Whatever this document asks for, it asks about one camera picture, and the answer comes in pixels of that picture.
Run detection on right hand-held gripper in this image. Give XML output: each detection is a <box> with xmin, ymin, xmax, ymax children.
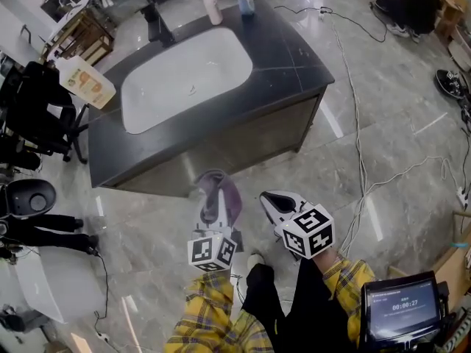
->
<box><xmin>259</xmin><ymin>191</ymin><xmax>336</xmax><ymax>260</ymax></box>

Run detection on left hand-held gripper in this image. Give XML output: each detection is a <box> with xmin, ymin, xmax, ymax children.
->
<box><xmin>187</xmin><ymin>191</ymin><xmax>244</xmax><ymax>273</ymax></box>

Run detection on purple cloth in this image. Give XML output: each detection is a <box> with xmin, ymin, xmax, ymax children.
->
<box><xmin>194</xmin><ymin>169</ymin><xmax>243</xmax><ymax>227</ymax></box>

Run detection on person's right forearm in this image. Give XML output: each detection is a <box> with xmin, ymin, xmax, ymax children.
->
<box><xmin>322</xmin><ymin>250</ymin><xmax>376</xmax><ymax>345</ymax></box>

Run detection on person's left forearm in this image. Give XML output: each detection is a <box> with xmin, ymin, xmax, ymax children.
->
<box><xmin>165</xmin><ymin>270</ymin><xmax>236</xmax><ymax>353</ymax></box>

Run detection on dark vanity cabinet black top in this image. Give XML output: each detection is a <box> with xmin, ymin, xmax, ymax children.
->
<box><xmin>87</xmin><ymin>0</ymin><xmax>336</xmax><ymax>198</ymax></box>

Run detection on white block cabinet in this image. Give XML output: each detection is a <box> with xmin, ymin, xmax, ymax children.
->
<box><xmin>14</xmin><ymin>246</ymin><xmax>107</xmax><ymax>325</ymax></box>

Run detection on person's white shoe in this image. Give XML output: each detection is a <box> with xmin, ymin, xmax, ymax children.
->
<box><xmin>247</xmin><ymin>252</ymin><xmax>266</xmax><ymax>271</ymax></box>

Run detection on person's black trousers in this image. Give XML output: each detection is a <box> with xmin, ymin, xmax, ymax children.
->
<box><xmin>241</xmin><ymin>257</ymin><xmax>354</xmax><ymax>353</ymax></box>

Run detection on person's yellow plaid shirt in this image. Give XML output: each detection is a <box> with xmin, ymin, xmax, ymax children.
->
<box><xmin>227</xmin><ymin>309</ymin><xmax>275</xmax><ymax>353</ymax></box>

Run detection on white sink basin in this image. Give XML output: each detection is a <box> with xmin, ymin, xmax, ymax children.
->
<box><xmin>120</xmin><ymin>26</ymin><xmax>254</xmax><ymax>135</ymax></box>

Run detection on black touchscreen display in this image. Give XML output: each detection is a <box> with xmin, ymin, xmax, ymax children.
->
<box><xmin>360</xmin><ymin>270</ymin><xmax>442</xmax><ymax>351</ymax></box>

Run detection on black hard-shell backpack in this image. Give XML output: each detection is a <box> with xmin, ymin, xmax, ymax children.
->
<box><xmin>0</xmin><ymin>178</ymin><xmax>58</xmax><ymax>222</ymax></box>

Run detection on large pump bottle orange label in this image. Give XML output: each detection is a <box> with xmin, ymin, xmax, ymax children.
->
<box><xmin>47</xmin><ymin>55</ymin><xmax>117</xmax><ymax>110</ymax></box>

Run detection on black faucet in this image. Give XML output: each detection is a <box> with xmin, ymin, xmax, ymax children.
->
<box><xmin>141</xmin><ymin>1</ymin><xmax>177</xmax><ymax>47</ymax></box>

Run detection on black round tray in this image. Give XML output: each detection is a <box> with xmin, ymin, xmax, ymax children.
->
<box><xmin>433</xmin><ymin>68</ymin><xmax>467</xmax><ymax>99</ymax></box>

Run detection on black office chair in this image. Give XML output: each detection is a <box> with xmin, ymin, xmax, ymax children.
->
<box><xmin>0</xmin><ymin>60</ymin><xmax>89</xmax><ymax>165</ymax></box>

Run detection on wooden shelf table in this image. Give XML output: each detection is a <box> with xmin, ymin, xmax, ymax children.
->
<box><xmin>40</xmin><ymin>7</ymin><xmax>115</xmax><ymax>68</ymax></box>

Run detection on light wooden bench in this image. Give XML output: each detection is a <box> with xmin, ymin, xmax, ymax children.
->
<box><xmin>433</xmin><ymin>0</ymin><xmax>468</xmax><ymax>43</ymax></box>

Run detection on white floor cable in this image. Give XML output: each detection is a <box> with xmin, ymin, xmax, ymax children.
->
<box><xmin>319</xmin><ymin>9</ymin><xmax>468</xmax><ymax>257</ymax></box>

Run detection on black floor cable with adapter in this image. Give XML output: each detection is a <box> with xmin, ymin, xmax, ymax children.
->
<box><xmin>93</xmin><ymin>248</ymin><xmax>111</xmax><ymax>345</ymax></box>

